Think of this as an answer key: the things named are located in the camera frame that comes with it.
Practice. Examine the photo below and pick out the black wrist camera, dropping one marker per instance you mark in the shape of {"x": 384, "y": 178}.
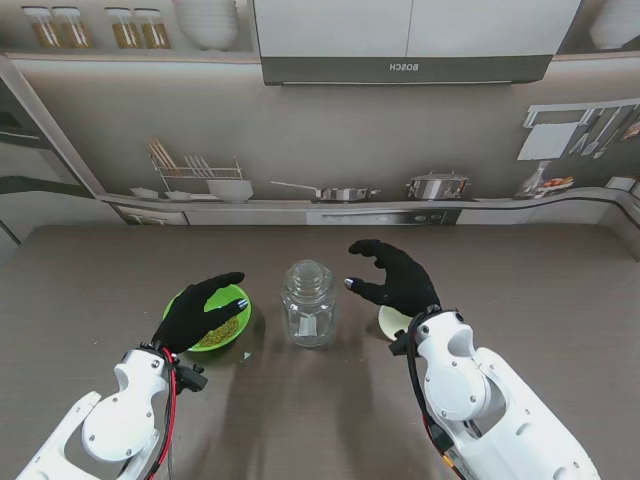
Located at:
{"x": 192, "y": 380}
{"x": 398, "y": 345}

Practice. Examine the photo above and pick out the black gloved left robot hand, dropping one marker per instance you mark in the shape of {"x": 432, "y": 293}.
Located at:
{"x": 182, "y": 320}

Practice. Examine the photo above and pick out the mung beans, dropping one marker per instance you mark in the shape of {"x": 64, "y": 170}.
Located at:
{"x": 222, "y": 332}

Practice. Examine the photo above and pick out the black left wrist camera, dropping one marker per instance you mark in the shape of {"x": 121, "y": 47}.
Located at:
{"x": 192, "y": 380}

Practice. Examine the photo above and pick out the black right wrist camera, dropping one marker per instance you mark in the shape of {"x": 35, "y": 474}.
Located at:
{"x": 398, "y": 345}

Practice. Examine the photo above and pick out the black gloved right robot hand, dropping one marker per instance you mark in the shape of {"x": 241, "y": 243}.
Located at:
{"x": 405, "y": 285}

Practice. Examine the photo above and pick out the green plastic bowl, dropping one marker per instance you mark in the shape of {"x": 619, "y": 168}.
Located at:
{"x": 242, "y": 322}

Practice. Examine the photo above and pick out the cream plastic funnel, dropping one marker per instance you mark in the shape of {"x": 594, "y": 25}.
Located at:
{"x": 390, "y": 325}

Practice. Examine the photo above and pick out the clear glass jar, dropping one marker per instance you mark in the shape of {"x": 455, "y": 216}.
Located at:
{"x": 307, "y": 325}

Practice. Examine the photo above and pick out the clear glass jar lid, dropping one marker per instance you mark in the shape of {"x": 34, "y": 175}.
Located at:
{"x": 307, "y": 277}

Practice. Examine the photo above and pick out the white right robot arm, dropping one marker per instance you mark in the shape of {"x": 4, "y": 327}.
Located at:
{"x": 450, "y": 390}

